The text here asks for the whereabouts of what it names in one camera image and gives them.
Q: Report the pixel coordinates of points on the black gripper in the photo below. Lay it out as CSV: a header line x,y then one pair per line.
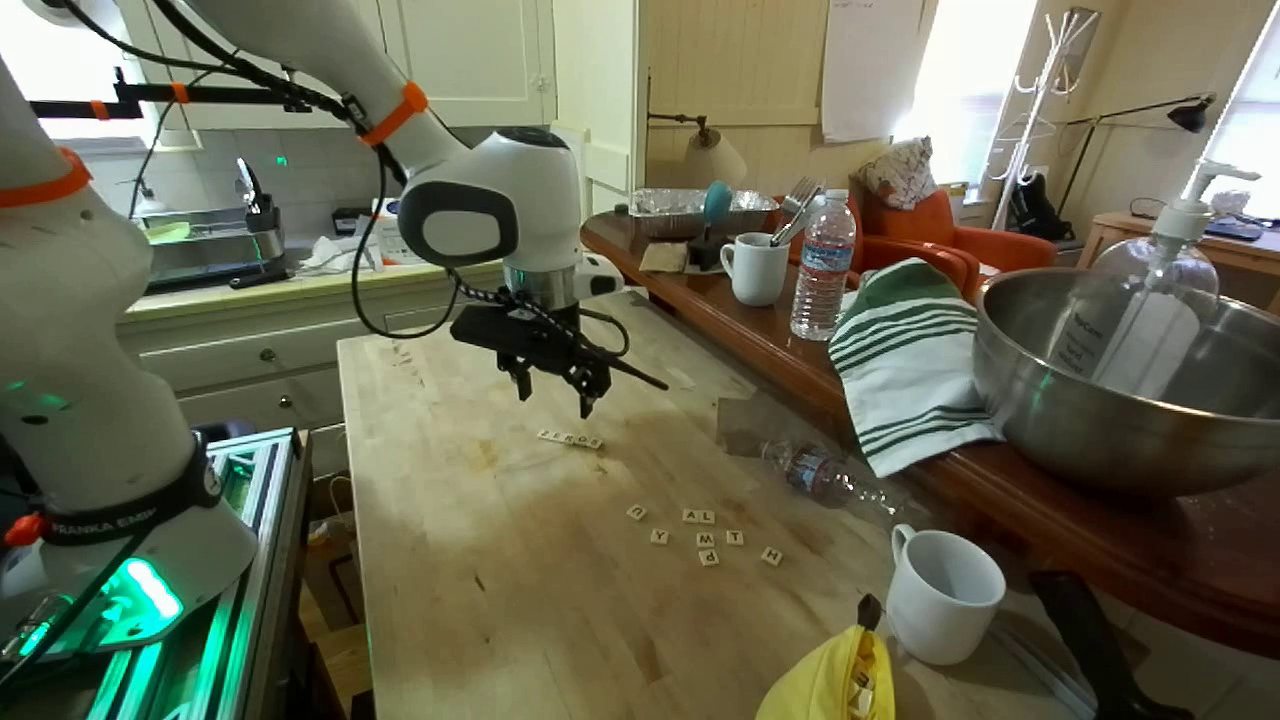
x,y
562,331

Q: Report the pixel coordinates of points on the cream letter tile S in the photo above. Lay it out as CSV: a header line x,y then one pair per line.
x,y
593,446

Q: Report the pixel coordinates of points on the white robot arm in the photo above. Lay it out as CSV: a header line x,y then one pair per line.
x,y
82,333

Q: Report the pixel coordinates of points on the thin black rod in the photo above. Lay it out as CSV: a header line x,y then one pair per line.
x,y
643,374

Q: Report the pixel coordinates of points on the tan card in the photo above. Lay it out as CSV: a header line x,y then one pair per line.
x,y
663,258

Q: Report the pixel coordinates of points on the cream letter tile Y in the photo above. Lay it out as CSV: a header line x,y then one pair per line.
x,y
656,532

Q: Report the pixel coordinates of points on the cream letter tile A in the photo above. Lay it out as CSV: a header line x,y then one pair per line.
x,y
691,512

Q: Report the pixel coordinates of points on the flat clear plastic bag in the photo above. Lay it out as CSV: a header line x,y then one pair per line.
x,y
752,425

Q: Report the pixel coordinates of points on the cream letter tile L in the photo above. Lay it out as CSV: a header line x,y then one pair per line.
x,y
704,516

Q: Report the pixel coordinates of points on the cream letter tile W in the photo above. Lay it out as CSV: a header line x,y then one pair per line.
x,y
704,539

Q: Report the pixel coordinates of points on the white mug with utensil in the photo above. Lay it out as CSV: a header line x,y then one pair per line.
x,y
752,271

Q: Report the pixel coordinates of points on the cream letter tile P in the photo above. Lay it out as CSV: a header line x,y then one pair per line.
x,y
708,557

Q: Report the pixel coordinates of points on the cream letter tile T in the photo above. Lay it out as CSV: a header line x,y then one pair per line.
x,y
733,539

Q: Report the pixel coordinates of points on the cream shade table lamp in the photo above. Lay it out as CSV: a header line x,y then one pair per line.
x,y
714,157

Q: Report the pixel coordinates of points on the cream letter tile H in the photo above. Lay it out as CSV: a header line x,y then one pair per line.
x,y
769,552

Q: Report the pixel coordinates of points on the clear plastic water bottle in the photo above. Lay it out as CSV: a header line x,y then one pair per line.
x,y
822,272

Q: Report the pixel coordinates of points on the crumpled clear plastic wrapper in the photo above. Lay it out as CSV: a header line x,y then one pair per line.
x,y
834,476

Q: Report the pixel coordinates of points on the white kitchen base cabinet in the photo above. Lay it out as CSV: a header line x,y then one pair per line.
x,y
252,345

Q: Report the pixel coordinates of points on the white upper cabinet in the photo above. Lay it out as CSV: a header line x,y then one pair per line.
x,y
506,62

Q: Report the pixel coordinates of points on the dark faucet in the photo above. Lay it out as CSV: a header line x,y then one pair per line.
x,y
261,221

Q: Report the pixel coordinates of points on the green striped white towel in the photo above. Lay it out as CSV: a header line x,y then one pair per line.
x,y
906,363

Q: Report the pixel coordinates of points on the patterned crumpled bag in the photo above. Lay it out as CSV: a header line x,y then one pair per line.
x,y
901,170

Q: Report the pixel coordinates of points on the yellow banana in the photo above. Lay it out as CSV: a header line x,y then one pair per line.
x,y
826,683

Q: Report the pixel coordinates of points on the green-lit metal robot stand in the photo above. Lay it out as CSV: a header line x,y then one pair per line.
x,y
202,586

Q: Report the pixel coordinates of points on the black bar with orange tape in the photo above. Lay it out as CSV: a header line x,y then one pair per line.
x,y
202,102

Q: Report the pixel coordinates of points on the white mug with plain rim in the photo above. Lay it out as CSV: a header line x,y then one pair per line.
x,y
940,615

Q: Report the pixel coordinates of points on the orange chair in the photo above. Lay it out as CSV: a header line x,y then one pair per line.
x,y
992,244

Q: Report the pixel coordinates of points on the black bag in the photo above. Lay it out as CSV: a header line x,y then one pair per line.
x,y
1034,209

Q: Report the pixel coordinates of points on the white coat rack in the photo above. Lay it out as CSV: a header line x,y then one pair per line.
x,y
1024,122

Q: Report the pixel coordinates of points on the large steel mixing bowl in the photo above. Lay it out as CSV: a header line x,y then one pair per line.
x,y
1132,425

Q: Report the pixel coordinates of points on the clear pump soap dispenser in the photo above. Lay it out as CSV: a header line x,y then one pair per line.
x,y
1145,321

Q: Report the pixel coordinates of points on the black flat tool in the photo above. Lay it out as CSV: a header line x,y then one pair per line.
x,y
1105,653

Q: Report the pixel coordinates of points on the dark wooden counter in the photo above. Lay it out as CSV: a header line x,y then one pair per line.
x,y
1173,544

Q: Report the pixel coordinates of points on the black desk lamp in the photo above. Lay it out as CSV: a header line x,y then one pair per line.
x,y
1190,114

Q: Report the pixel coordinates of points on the brown wooden desk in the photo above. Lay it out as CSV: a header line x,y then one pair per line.
x,y
1245,263

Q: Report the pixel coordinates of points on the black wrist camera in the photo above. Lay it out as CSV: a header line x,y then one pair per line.
x,y
483,324

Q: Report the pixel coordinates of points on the white wall paper sheet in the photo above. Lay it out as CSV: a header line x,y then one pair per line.
x,y
872,67

